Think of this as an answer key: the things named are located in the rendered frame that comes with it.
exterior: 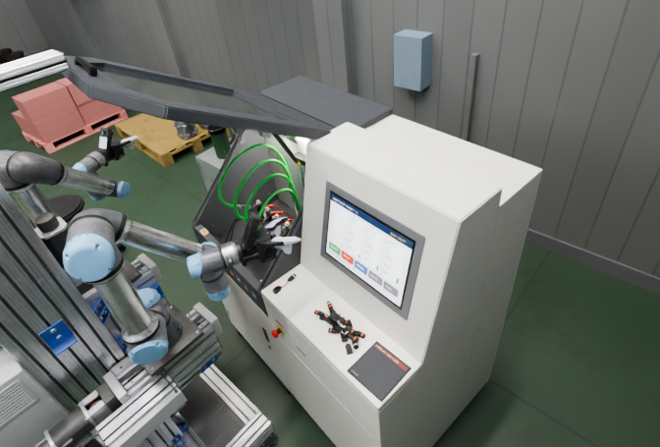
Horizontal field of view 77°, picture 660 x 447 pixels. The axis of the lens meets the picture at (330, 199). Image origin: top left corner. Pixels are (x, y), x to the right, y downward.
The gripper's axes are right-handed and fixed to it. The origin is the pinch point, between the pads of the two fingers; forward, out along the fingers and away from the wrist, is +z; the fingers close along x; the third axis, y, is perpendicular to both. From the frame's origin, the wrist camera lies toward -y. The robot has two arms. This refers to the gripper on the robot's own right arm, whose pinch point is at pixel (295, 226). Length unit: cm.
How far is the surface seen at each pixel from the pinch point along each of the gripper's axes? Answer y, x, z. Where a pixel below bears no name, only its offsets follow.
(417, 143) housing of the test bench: -4, -21, 60
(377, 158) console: -10.5, -7.7, 35.8
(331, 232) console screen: 18.7, -16.0, 16.5
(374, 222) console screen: 6.4, 4.4, 26.6
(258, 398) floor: 140, -53, -35
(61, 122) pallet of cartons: 51, -481, -174
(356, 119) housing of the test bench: -11, -49, 46
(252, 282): 46, -38, -18
